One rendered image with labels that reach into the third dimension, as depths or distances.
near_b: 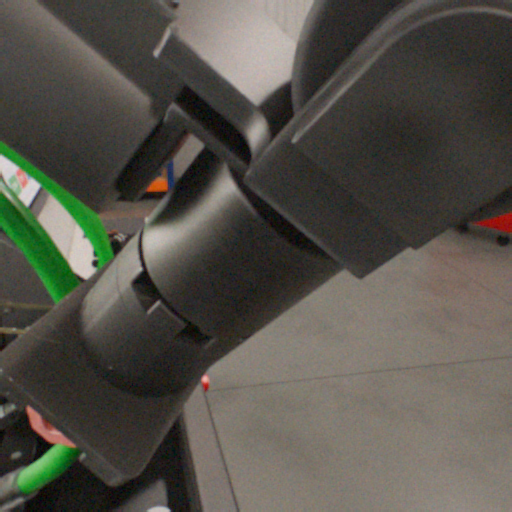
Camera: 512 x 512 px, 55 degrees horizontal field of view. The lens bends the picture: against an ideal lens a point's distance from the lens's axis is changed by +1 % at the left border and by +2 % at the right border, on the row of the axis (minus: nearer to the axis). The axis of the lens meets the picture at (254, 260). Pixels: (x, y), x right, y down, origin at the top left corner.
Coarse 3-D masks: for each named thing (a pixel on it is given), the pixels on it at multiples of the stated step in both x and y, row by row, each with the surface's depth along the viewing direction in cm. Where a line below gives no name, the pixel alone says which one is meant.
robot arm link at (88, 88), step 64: (0, 0) 11; (64, 0) 11; (128, 0) 11; (192, 0) 12; (448, 0) 7; (0, 64) 12; (64, 64) 12; (128, 64) 12; (192, 64) 11; (256, 64) 12; (384, 64) 8; (448, 64) 7; (0, 128) 13; (64, 128) 12; (128, 128) 12; (256, 128) 11; (320, 128) 8; (384, 128) 8; (448, 128) 8; (256, 192) 10; (320, 192) 10; (384, 192) 9; (448, 192) 8; (384, 256) 10
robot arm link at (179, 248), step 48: (192, 96) 13; (240, 144) 13; (144, 192) 16; (192, 192) 14; (240, 192) 12; (144, 240) 16; (192, 240) 14; (240, 240) 13; (288, 240) 12; (192, 288) 14; (240, 288) 14; (288, 288) 14; (240, 336) 16
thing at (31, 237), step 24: (0, 192) 21; (0, 216) 21; (24, 216) 22; (24, 240) 22; (48, 240) 22; (48, 264) 22; (48, 288) 22; (72, 288) 23; (48, 456) 26; (72, 456) 26; (24, 480) 27; (48, 480) 27
